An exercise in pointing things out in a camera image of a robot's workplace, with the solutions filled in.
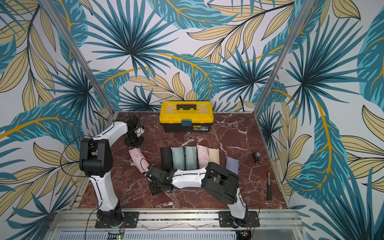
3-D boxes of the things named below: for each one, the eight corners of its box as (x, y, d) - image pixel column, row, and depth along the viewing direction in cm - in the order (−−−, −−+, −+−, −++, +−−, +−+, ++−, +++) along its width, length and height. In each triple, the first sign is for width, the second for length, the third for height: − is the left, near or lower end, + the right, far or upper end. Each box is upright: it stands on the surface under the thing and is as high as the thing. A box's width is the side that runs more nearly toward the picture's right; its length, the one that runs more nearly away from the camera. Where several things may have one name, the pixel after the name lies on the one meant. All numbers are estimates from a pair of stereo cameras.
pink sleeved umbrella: (197, 168, 93) (197, 166, 90) (196, 147, 102) (196, 144, 99) (208, 168, 93) (209, 166, 90) (207, 147, 102) (207, 144, 99)
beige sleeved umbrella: (208, 164, 95) (209, 162, 92) (207, 150, 101) (208, 147, 98) (219, 164, 95) (220, 162, 92) (218, 150, 101) (218, 147, 98)
